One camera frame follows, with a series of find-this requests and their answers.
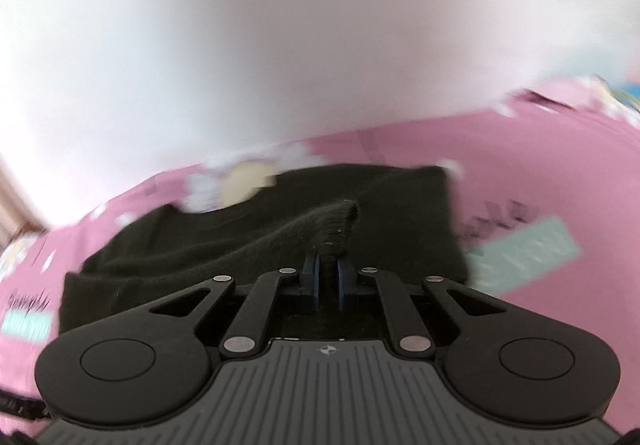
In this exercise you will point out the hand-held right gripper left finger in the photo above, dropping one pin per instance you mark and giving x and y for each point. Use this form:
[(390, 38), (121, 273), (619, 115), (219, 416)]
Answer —
[(311, 277)]

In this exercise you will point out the dark green knit sweater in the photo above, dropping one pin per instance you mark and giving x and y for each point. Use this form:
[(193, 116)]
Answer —
[(390, 220)]

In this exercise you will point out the pink floral pillow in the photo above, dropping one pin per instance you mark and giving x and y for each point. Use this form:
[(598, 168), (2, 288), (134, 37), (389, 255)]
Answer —
[(595, 95)]

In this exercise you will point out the pink patterned curtain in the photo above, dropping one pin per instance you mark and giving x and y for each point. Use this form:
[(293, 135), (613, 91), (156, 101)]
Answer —
[(15, 205)]

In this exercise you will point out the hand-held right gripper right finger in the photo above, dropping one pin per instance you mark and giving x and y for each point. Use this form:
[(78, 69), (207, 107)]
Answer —
[(342, 277)]

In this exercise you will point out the pink floral bed sheet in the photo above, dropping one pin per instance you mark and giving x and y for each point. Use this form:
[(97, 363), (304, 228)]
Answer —
[(540, 165)]

